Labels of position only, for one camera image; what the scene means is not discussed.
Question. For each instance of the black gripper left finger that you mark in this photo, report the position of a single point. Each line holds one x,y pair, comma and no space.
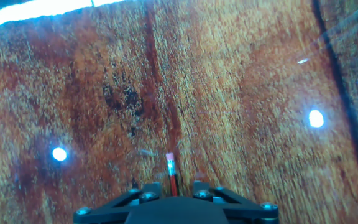
117,207

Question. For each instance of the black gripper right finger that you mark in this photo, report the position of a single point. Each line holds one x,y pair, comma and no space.
241,205

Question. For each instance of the thin metal pin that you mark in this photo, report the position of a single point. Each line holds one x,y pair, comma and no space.
172,183

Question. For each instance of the glossy wood grain board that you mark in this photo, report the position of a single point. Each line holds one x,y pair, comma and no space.
228,93

